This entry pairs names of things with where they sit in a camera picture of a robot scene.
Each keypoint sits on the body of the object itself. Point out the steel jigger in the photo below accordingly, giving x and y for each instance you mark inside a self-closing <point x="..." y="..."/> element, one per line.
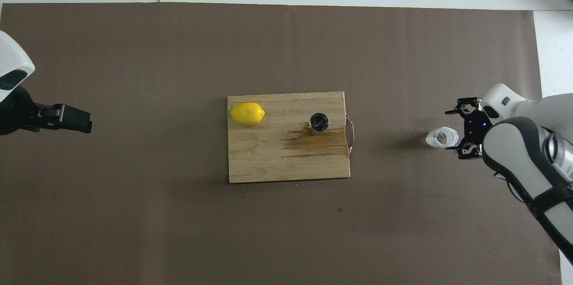
<point x="319" y="123"/>

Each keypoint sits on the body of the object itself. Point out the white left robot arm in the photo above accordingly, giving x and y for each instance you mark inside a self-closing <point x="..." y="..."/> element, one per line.
<point x="11" y="57"/>

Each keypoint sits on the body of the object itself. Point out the wooden cutting board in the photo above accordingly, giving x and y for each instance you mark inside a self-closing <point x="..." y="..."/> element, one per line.
<point x="268" y="155"/>

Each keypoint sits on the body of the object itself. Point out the brown paper table mat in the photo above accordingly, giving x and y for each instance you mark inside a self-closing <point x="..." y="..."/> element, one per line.
<point x="179" y="231"/>

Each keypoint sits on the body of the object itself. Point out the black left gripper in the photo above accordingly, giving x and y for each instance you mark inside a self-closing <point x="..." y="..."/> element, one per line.
<point x="15" y="115"/>

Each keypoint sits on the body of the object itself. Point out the yellow lemon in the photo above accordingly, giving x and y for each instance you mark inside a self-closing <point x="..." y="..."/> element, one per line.
<point x="246" y="113"/>

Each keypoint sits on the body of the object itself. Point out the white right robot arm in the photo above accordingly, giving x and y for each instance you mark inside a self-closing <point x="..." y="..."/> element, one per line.
<point x="523" y="151"/>

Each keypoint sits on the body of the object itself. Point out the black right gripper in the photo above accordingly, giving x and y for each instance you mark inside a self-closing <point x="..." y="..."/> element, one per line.
<point x="476" y="126"/>

